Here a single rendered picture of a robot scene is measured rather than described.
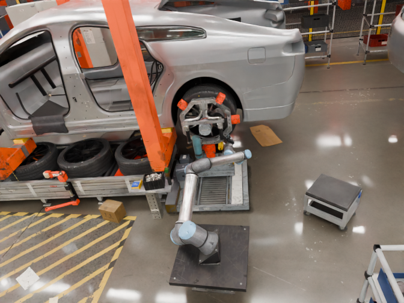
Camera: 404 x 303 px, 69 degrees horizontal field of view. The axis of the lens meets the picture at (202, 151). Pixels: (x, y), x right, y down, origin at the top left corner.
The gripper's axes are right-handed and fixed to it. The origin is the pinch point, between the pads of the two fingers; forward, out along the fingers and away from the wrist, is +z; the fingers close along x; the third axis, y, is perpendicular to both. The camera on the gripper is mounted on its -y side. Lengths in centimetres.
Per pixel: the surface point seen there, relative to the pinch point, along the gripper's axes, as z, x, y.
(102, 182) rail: -35, -125, -83
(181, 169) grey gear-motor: -28, -55, -21
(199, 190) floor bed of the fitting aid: -26, -67, 13
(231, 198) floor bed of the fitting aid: -42, -41, 40
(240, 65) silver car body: 8, 67, -40
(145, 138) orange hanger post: -44, -33, -76
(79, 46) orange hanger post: 230, -141, -230
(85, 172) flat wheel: -23, -138, -104
